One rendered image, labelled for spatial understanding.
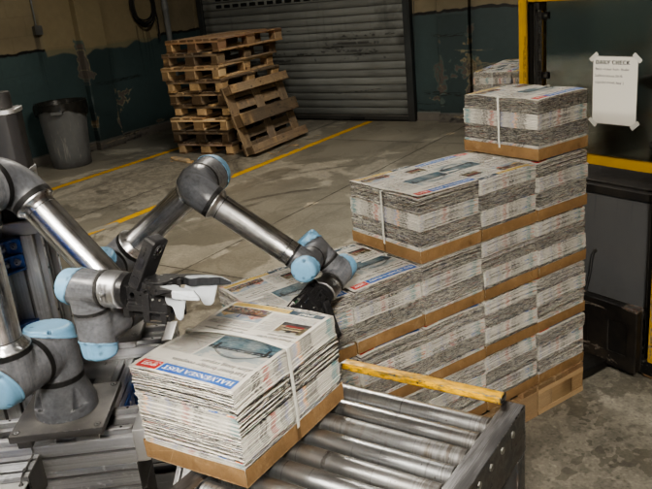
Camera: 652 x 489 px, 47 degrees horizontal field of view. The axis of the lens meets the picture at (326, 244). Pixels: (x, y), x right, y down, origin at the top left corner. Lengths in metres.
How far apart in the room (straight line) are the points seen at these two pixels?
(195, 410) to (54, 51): 8.58
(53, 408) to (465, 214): 1.47
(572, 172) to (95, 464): 1.99
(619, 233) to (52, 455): 2.55
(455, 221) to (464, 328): 0.41
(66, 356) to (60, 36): 8.32
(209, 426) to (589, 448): 1.86
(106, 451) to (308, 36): 8.81
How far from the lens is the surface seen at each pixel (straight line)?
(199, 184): 2.13
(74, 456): 2.02
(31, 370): 1.82
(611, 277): 3.69
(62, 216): 1.74
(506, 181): 2.76
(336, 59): 10.22
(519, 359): 3.06
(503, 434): 1.71
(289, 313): 1.76
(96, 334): 1.60
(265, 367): 1.55
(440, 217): 2.56
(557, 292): 3.13
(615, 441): 3.17
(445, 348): 2.73
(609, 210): 3.60
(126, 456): 1.98
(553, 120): 2.92
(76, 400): 1.95
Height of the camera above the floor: 1.75
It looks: 19 degrees down
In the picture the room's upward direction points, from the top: 6 degrees counter-clockwise
